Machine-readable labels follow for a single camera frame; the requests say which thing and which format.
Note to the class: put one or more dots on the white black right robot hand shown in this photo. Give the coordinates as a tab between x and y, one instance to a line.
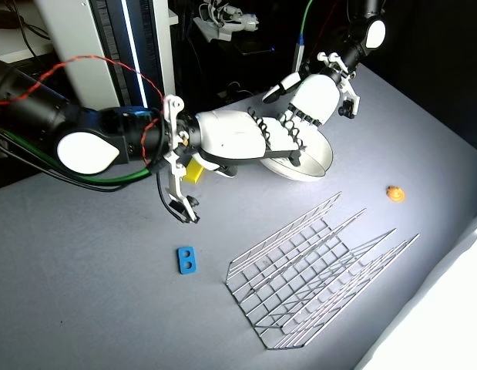
230	133

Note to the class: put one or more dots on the yellow rectangular block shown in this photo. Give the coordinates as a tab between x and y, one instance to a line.
193	171

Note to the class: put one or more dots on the white robot hand on stand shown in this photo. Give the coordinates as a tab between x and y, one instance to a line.
222	32

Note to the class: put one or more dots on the grey adapter with blue plug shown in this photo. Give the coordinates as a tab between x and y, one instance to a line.
297	54

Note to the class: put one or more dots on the blue block with two holes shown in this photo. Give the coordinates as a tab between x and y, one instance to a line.
187	260

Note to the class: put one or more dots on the white robot column blue light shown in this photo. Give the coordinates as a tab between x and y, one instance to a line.
84	46

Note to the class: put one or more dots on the orange swirl cookie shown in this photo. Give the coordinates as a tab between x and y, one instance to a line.
396	194

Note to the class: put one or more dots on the white cloth backdrop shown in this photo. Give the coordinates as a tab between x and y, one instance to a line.
434	327

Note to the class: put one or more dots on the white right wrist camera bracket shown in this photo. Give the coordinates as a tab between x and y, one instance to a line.
172	104

